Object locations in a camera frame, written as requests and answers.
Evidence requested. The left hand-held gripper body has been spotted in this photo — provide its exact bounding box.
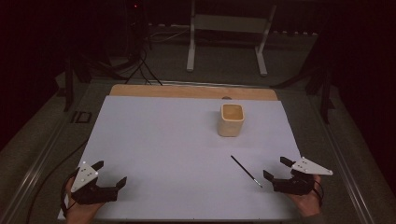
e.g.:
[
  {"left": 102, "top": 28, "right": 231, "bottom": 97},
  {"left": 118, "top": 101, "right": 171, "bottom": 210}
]
[{"left": 70, "top": 161, "right": 120, "bottom": 205}]

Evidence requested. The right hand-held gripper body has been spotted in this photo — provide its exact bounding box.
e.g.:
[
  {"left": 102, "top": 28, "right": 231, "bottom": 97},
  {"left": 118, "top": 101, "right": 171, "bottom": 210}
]
[{"left": 272, "top": 157, "right": 333, "bottom": 196}]

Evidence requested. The thin black paintbrush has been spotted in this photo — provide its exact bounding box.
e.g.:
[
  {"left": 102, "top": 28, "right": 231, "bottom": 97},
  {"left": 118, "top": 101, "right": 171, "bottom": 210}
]
[{"left": 230, "top": 155, "right": 263, "bottom": 189}]

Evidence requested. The beige square cup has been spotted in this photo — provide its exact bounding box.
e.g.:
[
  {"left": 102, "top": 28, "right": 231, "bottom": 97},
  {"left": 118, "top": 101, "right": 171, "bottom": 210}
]
[{"left": 217, "top": 103, "right": 246, "bottom": 138}]

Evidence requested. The person's right hand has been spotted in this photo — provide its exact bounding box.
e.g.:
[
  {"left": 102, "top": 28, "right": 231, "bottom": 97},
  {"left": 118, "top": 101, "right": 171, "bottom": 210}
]
[{"left": 289, "top": 175, "right": 322, "bottom": 217}]

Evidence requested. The person's left hand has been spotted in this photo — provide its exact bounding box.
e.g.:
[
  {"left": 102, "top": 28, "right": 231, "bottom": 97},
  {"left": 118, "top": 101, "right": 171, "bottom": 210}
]
[{"left": 64, "top": 176, "right": 104, "bottom": 224}]

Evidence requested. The white paper mat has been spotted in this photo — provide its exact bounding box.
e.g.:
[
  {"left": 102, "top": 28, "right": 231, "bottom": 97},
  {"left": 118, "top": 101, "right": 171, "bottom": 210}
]
[{"left": 57, "top": 95, "right": 302, "bottom": 222}]

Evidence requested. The black tripod stand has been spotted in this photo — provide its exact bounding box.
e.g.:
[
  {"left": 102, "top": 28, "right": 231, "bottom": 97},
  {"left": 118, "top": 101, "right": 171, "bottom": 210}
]
[
  {"left": 63, "top": 55, "right": 94, "bottom": 113},
  {"left": 304, "top": 63, "right": 336, "bottom": 125}
]

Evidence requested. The white metal stand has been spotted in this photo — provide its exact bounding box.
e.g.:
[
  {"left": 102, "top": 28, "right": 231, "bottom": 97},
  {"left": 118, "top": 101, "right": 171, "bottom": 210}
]
[{"left": 186, "top": 0, "right": 277, "bottom": 77}]

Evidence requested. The long white power strip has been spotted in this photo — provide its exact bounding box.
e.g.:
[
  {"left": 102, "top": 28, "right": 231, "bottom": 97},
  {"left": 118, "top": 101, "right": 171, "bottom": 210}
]
[{"left": 148, "top": 21, "right": 318, "bottom": 36}]

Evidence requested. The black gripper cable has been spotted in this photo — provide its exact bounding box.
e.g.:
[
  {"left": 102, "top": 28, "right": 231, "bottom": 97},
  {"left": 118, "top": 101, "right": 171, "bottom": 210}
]
[
  {"left": 60, "top": 169, "right": 79, "bottom": 218},
  {"left": 312, "top": 179, "right": 325, "bottom": 208}
]

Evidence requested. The black floor cable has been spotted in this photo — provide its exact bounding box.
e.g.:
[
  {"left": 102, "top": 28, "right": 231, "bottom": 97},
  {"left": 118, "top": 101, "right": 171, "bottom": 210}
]
[{"left": 25, "top": 139, "right": 90, "bottom": 224}]

